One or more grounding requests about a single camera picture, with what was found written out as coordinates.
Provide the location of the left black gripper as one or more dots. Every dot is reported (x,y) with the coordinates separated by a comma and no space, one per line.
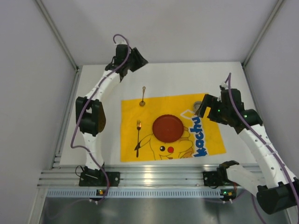
(136,60)

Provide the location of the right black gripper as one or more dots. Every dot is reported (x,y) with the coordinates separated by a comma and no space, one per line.
(210,107)

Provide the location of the yellow Pikachu placemat cloth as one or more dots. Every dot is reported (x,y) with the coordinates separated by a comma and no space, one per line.
(201,137)

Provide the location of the gold spoon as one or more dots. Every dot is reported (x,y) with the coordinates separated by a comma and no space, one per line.
(142,102)

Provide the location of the red round plate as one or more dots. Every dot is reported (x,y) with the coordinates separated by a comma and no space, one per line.
(168,128)

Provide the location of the gold fork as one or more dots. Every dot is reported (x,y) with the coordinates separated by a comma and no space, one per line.
(139,125)

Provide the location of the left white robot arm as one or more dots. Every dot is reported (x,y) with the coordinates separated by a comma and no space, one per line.
(90,115)

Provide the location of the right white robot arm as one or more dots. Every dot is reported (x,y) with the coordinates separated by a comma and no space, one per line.
(280,188)

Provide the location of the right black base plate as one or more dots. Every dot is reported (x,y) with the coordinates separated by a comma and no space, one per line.
(212,179)

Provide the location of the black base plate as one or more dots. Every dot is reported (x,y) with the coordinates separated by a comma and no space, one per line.
(212,179)
(96,178)

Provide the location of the left aluminium frame post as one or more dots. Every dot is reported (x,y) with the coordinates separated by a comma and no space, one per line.
(57,34)

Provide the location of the aluminium frame post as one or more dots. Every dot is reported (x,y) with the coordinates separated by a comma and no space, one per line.
(57,34)
(262,33)

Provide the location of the right aluminium frame post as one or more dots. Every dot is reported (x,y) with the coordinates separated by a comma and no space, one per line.
(262,33)

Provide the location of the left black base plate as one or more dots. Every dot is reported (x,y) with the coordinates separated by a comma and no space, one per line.
(96,178)

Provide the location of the aluminium mounting rail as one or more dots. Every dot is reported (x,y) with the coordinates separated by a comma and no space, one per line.
(140,176)

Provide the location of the slotted grey cable duct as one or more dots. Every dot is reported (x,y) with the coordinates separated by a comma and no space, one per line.
(141,193)

